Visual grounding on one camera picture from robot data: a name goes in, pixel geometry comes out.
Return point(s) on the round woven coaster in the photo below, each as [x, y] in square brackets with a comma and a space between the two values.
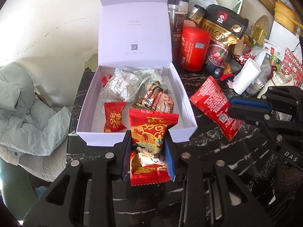
[260, 23]

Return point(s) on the clear plastic bag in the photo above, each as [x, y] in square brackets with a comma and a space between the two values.
[265, 73]

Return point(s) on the white box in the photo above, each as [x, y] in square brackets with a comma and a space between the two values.
[284, 33]

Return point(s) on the dark green seat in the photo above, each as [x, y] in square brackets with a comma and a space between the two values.
[16, 194]

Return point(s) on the yellow plastic container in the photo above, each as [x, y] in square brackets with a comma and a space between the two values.
[285, 13]

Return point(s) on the leaf-patterned cushion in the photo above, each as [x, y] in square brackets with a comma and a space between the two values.
[42, 164]

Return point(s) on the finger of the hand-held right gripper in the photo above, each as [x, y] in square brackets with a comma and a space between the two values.
[248, 115]
[251, 103]

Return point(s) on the red packet with white print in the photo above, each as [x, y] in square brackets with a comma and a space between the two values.
[213, 104]

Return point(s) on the brown paper bag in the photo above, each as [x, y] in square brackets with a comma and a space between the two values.
[240, 46]

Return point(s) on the red printed packet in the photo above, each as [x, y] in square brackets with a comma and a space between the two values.
[292, 66]

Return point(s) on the gold brown snack packet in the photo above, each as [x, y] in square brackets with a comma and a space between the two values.
[156, 99]

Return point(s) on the white paper scrap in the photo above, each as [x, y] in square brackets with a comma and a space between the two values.
[72, 134]

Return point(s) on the red packet with cartoon figure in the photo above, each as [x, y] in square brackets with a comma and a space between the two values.
[149, 134]

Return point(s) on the small red candy packet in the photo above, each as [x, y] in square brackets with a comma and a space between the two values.
[114, 117]

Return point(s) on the green silicone coaster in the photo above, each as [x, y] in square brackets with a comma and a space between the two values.
[91, 61]

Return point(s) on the white paper bag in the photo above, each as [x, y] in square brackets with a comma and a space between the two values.
[246, 75]

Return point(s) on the clear jar with reddish contents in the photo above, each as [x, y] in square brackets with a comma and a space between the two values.
[175, 47]

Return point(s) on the white bread packet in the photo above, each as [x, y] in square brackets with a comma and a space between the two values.
[120, 85]
[149, 78]

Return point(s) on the red patterned snack packet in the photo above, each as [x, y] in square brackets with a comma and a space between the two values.
[245, 58]

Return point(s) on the small red candy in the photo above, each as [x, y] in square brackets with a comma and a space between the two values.
[105, 80]

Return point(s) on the small black-lidded snack jar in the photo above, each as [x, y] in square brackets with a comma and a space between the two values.
[197, 15]

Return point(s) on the pale green puffer jacket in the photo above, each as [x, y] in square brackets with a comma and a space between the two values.
[26, 113]

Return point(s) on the lavender gift box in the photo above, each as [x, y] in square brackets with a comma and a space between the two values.
[135, 33]

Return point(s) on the pink card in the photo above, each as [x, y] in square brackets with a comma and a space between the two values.
[190, 24]

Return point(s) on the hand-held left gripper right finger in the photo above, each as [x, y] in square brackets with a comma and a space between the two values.
[169, 156]

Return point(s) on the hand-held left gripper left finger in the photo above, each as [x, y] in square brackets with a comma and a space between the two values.
[125, 158]

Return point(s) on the black gold oat bag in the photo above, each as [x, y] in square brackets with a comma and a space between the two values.
[222, 28]

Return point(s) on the gold box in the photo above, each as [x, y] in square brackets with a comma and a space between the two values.
[258, 36]

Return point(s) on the red canister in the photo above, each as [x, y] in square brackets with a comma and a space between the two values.
[194, 49]

